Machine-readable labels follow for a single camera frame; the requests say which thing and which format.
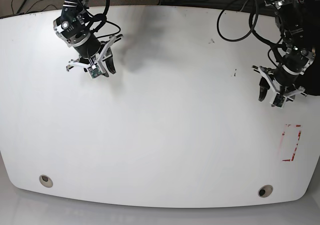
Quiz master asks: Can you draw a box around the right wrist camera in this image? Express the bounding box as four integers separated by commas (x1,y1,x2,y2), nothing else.
86,65,104,79

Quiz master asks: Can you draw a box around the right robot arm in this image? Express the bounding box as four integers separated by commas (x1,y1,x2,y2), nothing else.
53,0,123,79

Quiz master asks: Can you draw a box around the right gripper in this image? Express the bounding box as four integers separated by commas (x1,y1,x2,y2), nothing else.
65,33,123,77

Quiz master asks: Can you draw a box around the table cable grommet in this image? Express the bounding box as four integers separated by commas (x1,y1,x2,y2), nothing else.
39,175,53,188
258,184,273,198

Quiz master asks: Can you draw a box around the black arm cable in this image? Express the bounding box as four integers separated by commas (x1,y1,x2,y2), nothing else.
216,0,283,51
67,0,122,37

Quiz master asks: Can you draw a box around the right table cable grommet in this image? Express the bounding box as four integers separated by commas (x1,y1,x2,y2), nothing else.
258,184,273,198

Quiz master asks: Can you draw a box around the red tape rectangle marking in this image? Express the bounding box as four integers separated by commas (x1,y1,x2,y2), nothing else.
279,124,302,162

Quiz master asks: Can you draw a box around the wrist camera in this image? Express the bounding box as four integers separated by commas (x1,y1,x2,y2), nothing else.
270,92,287,109
86,65,104,79

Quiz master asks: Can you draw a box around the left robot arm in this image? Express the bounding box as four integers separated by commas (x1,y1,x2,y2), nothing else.
253,0,320,102

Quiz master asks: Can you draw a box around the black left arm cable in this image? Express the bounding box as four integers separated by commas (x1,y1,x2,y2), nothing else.
216,0,283,51

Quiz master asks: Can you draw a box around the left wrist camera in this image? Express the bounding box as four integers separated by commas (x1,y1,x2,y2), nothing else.
270,92,287,109

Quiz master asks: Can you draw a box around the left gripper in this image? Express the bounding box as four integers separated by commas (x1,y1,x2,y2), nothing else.
252,65,307,102

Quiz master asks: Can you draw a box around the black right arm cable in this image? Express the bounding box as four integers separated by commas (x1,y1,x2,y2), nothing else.
67,0,122,37

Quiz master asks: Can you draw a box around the left table cable grommet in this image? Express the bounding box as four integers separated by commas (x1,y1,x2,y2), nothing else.
39,175,53,188

